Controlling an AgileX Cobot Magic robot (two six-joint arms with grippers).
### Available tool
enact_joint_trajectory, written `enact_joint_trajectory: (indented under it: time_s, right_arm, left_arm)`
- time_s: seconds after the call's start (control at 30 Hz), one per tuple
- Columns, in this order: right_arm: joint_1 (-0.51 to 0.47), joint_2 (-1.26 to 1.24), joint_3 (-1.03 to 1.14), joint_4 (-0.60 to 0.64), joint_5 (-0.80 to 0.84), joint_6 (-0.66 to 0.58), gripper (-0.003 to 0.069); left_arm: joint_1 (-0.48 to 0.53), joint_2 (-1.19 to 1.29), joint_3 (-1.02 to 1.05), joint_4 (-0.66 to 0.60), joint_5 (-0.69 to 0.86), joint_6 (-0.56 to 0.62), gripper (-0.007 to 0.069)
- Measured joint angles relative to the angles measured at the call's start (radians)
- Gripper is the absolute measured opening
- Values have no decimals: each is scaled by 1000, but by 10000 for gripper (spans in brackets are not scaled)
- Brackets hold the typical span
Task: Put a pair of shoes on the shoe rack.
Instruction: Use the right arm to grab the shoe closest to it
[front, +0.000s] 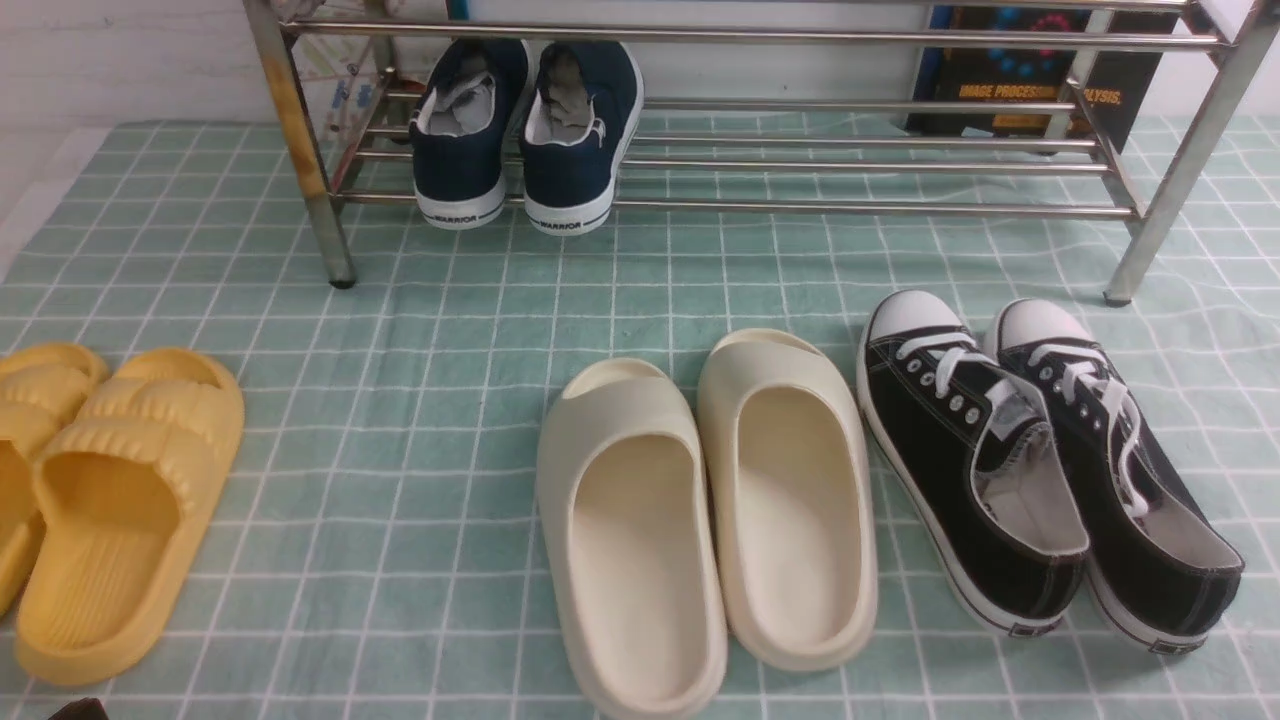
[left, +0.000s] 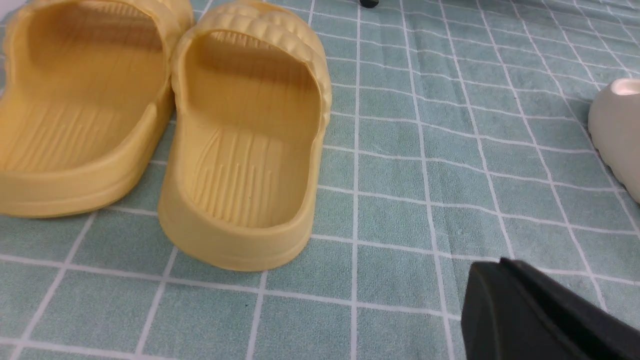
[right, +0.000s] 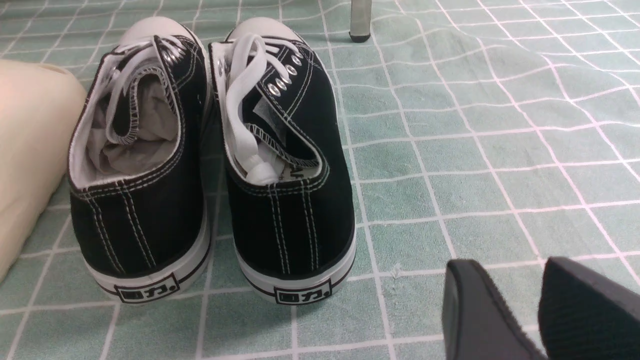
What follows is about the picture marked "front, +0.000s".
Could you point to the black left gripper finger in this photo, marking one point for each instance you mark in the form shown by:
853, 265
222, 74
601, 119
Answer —
81, 710

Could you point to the black canvas sneaker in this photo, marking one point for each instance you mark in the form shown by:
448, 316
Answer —
973, 445
1161, 574

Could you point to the steel shoe rack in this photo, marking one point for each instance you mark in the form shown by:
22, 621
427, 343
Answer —
1237, 60

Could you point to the right yellow rubber slide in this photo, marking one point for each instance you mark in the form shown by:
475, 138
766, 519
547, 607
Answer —
127, 490

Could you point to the yellow rubber slide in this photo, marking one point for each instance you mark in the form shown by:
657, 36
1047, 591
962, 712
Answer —
42, 389
127, 490

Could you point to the left yellow rubber slide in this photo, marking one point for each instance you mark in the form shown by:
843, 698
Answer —
42, 389

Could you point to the left cream foam slide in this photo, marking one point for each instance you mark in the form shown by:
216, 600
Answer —
624, 512

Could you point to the cream foam slide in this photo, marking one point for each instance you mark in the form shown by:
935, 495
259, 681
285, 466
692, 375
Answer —
790, 487
624, 512

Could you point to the colourful patterned paper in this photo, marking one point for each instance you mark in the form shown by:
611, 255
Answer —
338, 75

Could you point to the left navy canvas sneaker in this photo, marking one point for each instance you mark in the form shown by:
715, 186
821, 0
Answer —
459, 127

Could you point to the navy canvas sneaker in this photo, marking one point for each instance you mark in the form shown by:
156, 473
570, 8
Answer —
589, 96
459, 127

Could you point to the right cream foam slide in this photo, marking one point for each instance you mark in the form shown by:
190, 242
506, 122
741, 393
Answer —
790, 487

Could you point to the right navy canvas sneaker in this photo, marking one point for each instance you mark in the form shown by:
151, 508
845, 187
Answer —
589, 96

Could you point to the green checkered floor cloth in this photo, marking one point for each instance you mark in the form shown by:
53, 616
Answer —
377, 552

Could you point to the dark image processing book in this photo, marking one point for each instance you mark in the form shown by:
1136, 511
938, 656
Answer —
1116, 84

